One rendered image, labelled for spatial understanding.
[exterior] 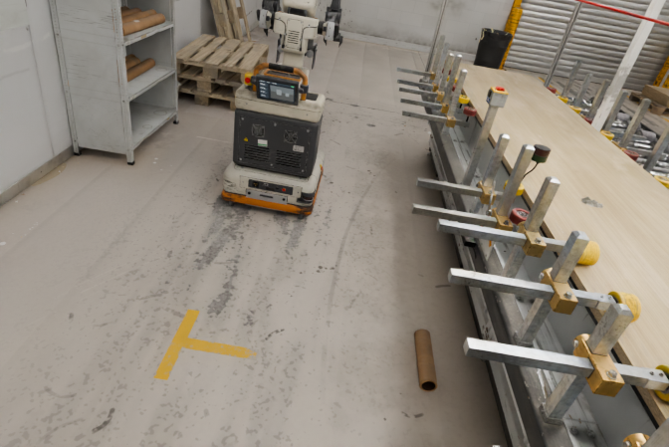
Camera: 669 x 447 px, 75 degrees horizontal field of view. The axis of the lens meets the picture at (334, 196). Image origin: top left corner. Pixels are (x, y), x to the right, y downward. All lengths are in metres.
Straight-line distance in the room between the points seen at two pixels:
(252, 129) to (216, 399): 1.59
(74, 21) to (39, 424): 2.35
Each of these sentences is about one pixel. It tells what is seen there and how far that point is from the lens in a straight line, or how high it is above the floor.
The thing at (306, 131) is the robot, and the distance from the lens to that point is 2.77.
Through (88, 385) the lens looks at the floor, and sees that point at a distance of 2.16.
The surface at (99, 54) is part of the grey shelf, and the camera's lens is 3.39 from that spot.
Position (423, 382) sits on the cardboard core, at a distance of 2.16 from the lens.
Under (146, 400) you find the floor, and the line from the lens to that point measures 2.07.
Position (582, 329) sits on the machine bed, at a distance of 1.67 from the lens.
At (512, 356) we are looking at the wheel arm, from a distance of 1.12.
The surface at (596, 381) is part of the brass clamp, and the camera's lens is 1.20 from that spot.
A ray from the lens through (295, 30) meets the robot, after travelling 2.97.
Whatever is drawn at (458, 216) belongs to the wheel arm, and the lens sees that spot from 1.75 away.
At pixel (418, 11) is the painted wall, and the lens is 9.29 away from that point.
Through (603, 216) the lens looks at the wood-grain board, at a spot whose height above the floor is 0.90.
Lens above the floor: 1.70
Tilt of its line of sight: 30 degrees down
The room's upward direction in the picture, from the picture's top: 10 degrees clockwise
